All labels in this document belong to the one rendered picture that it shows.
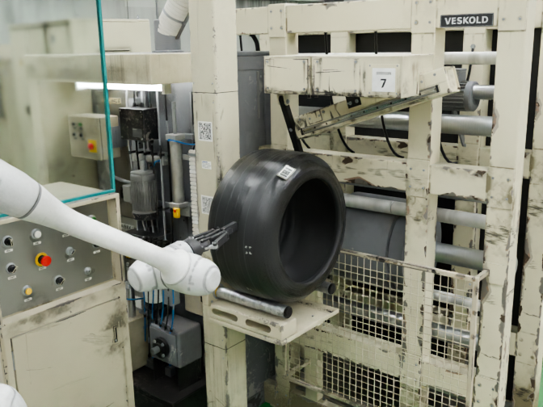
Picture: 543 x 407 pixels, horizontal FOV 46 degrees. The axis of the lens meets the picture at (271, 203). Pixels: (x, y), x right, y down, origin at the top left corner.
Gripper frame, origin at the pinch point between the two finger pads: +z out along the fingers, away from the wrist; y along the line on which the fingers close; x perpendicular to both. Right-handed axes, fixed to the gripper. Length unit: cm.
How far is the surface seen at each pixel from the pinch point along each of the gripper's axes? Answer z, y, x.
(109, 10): 592, 810, -42
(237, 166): 18.5, 9.8, -15.2
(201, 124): 26, 33, -27
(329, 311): 38, -10, 48
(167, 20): 60, 80, -63
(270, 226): 8.2, -11.1, 0.3
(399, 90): 55, -36, -37
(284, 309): 10.8, -10.7, 33.3
